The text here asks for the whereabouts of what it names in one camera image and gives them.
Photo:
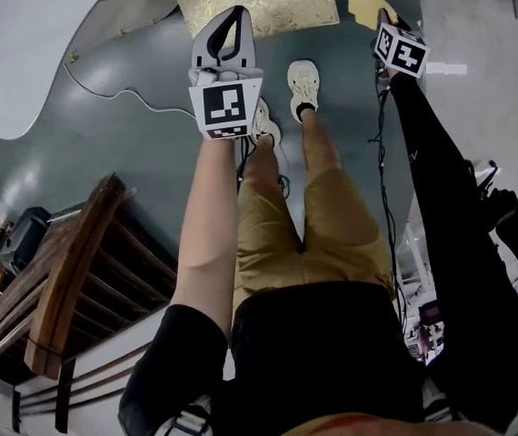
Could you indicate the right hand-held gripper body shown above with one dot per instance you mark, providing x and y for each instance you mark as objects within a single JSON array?
[{"x": 404, "y": 52}]

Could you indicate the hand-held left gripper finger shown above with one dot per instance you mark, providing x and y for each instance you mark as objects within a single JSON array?
[
  {"x": 200, "y": 50},
  {"x": 249, "y": 48}
]

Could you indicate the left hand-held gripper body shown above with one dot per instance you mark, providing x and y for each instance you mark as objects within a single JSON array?
[{"x": 225, "y": 105}]

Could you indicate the yellow wiping cloth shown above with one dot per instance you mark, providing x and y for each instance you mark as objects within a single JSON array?
[{"x": 368, "y": 5}]

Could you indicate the person's right forearm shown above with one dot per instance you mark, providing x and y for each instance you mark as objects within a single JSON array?
[{"x": 427, "y": 152}]

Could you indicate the person's left forearm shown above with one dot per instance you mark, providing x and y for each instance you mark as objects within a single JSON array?
[{"x": 209, "y": 225}]

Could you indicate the white oval table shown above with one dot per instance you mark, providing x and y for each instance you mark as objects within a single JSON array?
[{"x": 22, "y": 39}]

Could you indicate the person's left cream sneaker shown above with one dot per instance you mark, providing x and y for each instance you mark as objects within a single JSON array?
[{"x": 265, "y": 123}]

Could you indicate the person's cream sneaker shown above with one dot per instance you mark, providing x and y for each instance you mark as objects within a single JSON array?
[
  {"x": 303, "y": 84},
  {"x": 265, "y": 123}
]

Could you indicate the person's right cream sneaker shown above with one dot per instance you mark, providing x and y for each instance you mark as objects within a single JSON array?
[{"x": 303, "y": 84}]

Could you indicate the person's left leg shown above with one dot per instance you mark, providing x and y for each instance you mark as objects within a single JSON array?
[{"x": 265, "y": 166}]

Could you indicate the person's leg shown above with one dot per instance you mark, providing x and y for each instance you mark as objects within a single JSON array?
[
  {"x": 265, "y": 166},
  {"x": 320, "y": 148}
]

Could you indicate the person's right leg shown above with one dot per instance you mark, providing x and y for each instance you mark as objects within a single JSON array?
[{"x": 320, "y": 148}]

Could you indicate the person's khaki shorts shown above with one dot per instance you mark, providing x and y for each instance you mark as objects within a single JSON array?
[{"x": 268, "y": 243}]

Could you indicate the black bag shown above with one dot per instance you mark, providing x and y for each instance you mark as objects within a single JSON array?
[{"x": 513, "y": 225}]

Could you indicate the dark wooden slatted railing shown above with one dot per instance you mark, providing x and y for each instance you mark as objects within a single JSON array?
[{"x": 72, "y": 252}]

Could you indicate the black suitcase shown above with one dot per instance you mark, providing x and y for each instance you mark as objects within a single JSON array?
[{"x": 27, "y": 239}]

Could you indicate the person's black shirt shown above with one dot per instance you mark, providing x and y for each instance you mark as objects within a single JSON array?
[{"x": 322, "y": 357}]

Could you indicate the white platform with brown trim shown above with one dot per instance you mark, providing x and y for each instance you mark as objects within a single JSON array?
[{"x": 104, "y": 361}]

